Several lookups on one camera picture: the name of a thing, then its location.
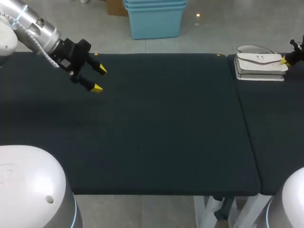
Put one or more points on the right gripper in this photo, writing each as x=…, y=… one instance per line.
x=298, y=54

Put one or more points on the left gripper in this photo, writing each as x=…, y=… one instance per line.
x=71, y=53

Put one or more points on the white handbag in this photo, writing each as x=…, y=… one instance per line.
x=259, y=65

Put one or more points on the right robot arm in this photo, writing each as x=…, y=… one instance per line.
x=291, y=202

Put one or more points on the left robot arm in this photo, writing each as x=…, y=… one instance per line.
x=35, y=21

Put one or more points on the brown cardboard box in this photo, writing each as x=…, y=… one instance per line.
x=115, y=8

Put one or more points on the blue plastic bin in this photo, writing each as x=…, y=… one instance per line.
x=156, y=23
x=154, y=4

